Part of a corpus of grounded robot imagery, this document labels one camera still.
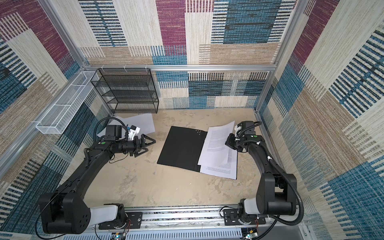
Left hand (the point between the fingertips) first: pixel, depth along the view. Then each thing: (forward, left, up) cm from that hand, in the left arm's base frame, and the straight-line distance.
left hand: (151, 143), depth 78 cm
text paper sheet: (-6, -42, -19) cm, 47 cm away
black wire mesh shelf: (+48, +26, -3) cm, 55 cm away
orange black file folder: (+10, -14, -22) cm, 28 cm away
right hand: (+4, -40, -7) cm, 41 cm away
